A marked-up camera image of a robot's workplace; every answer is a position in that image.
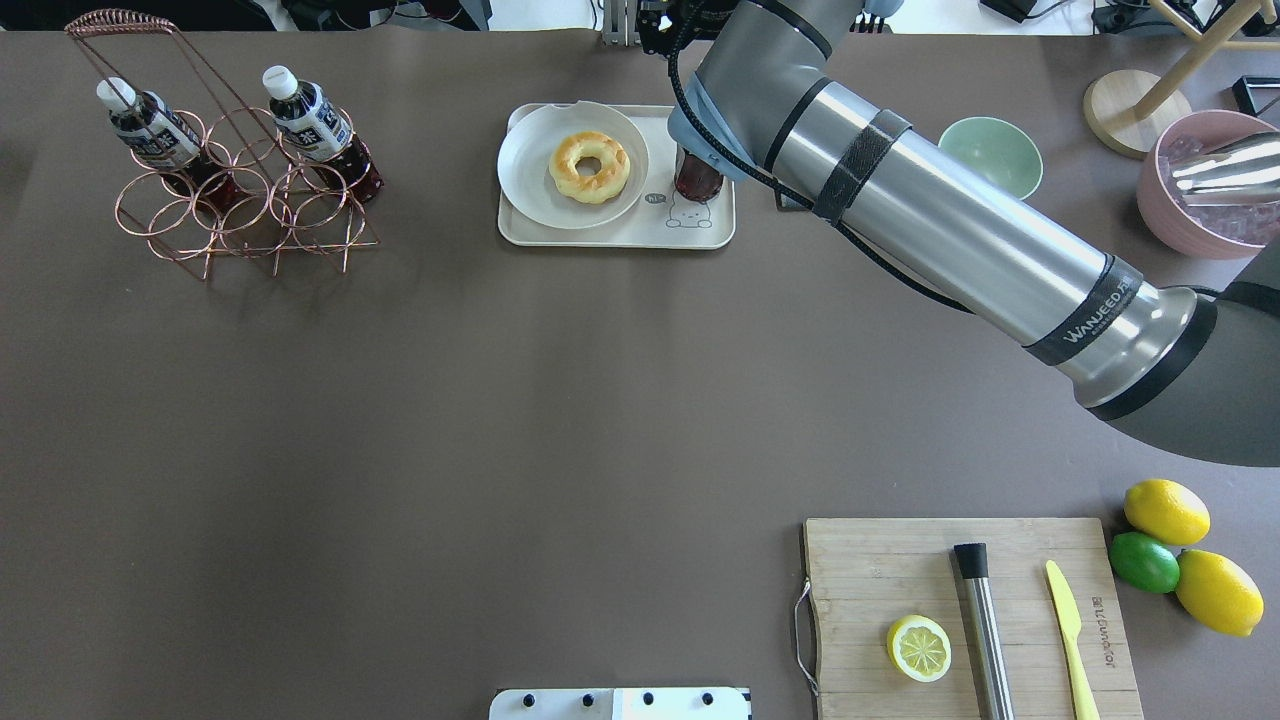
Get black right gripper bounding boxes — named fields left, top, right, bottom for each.
left=640, top=0, right=739, bottom=56

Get tea bottle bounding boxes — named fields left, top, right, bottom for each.
left=261, top=65, right=384, bottom=204
left=95, top=77, right=247, bottom=214
left=675, top=146, right=724, bottom=202

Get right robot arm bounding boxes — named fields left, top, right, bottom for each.
left=636, top=1, right=1279, bottom=468

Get cream serving tray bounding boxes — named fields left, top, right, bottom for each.
left=497, top=102, right=737, bottom=250

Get glazed donut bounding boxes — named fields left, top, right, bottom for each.
left=547, top=131, right=631, bottom=205

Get white round plate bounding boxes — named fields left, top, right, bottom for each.
left=497, top=101, right=649, bottom=231

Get grey folded cloth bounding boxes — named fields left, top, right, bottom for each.
left=774, top=184, right=814, bottom=211

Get mint green bowl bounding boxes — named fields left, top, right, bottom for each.
left=938, top=117, right=1044, bottom=200

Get pink bowl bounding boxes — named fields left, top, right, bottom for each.
left=1137, top=110, right=1277, bottom=260

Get wooden cutting board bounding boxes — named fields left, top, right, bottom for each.
left=803, top=518, right=1144, bottom=719

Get metal ice scoop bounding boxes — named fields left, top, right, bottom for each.
left=1170, top=131, right=1279, bottom=206

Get clear ice cubes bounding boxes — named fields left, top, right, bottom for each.
left=1160, top=138, right=1277, bottom=246

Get lemon half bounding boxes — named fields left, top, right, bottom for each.
left=886, top=614, right=952, bottom=683

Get yellow lemon far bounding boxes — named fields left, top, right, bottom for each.
left=1123, top=478, right=1212, bottom=546

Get yellow lemon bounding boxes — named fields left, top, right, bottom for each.
left=1175, top=550, right=1265, bottom=637
left=1123, top=478, right=1212, bottom=546

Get green lime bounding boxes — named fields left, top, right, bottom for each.
left=1108, top=530, right=1181, bottom=594

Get yellow lemon near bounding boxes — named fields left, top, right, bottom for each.
left=1175, top=550, right=1265, bottom=637

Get yellow plastic knife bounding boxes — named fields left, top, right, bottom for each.
left=1044, top=560, right=1101, bottom=720

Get aluminium frame post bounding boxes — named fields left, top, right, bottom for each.
left=596, top=0, right=641, bottom=47

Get copper wire bottle rack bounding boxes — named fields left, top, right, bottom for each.
left=65, top=9, right=381, bottom=282

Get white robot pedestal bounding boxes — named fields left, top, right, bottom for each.
left=488, top=685, right=753, bottom=719

